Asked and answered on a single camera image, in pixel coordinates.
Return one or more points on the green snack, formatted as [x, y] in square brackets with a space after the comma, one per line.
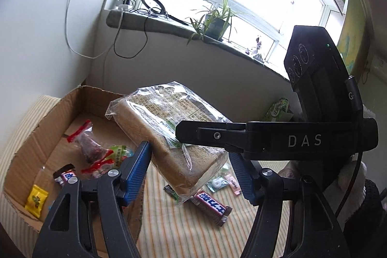
[173, 193]

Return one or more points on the cardboard box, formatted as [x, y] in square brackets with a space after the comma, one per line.
[90, 102]

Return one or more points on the yellow candy packet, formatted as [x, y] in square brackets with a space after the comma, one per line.
[37, 200]

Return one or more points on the pale blue candy packet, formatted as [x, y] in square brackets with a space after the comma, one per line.
[217, 184]

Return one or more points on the green paper bag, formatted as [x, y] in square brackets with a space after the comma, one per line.
[276, 110]

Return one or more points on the pink candy packet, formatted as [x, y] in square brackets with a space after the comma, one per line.
[233, 184]

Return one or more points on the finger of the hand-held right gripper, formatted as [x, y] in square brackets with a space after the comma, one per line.
[205, 134]

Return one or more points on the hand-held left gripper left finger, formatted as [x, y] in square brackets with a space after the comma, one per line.
[137, 173]

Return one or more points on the green clear candy packet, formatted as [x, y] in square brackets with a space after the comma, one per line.
[119, 153]

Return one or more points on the brown chocolate bar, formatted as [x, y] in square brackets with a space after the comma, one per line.
[211, 206]

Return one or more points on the potted spider plant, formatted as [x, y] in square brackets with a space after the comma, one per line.
[216, 25]

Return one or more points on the purple snack bar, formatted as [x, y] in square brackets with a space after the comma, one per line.
[68, 176]

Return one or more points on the landscape wall poster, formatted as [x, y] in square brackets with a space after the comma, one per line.
[353, 46]

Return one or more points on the person's right forearm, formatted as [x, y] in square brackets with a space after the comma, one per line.
[362, 173]

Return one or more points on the grey windowsill cover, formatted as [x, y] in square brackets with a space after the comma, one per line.
[169, 26]

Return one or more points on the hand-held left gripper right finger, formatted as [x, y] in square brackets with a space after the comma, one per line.
[243, 178]

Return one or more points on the small white figurine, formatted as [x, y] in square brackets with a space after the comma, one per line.
[257, 49]

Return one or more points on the red-sealed dried fruit packet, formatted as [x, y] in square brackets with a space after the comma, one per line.
[89, 146]
[96, 168]

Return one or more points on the bagged sliced bread loaf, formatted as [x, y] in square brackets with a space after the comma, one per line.
[145, 131]

